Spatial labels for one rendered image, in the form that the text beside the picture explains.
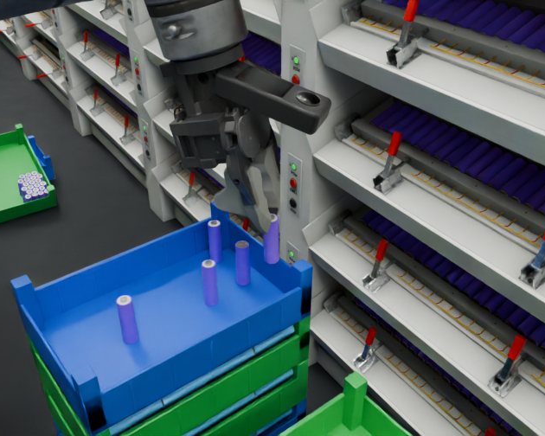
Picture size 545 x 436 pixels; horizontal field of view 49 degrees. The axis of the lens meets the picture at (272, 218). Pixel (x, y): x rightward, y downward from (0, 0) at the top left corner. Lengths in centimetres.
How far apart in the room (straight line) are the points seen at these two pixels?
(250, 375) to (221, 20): 43
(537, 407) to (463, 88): 44
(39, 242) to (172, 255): 102
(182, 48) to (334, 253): 62
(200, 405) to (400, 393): 50
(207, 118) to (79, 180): 151
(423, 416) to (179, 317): 52
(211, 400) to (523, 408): 43
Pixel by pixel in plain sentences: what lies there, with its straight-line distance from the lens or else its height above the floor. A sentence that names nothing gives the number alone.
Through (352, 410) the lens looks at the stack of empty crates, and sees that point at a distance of 74.
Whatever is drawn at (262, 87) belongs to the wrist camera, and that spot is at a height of 79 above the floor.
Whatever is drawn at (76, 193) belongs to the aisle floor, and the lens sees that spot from 205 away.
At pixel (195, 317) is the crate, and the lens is 79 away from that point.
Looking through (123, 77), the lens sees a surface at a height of 36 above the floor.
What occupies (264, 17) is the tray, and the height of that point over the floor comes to 73.
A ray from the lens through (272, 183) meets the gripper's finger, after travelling 69.
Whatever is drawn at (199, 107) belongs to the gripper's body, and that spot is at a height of 76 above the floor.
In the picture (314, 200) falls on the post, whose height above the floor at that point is 44.
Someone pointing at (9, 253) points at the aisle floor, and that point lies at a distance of 184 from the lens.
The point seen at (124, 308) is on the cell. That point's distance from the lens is 72.
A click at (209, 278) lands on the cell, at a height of 53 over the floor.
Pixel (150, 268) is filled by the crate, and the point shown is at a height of 49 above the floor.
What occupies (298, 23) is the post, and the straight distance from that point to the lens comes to 100.
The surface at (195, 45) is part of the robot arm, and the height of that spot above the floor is 83.
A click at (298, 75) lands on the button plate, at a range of 102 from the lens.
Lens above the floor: 102
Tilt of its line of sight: 34 degrees down
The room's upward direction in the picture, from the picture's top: straight up
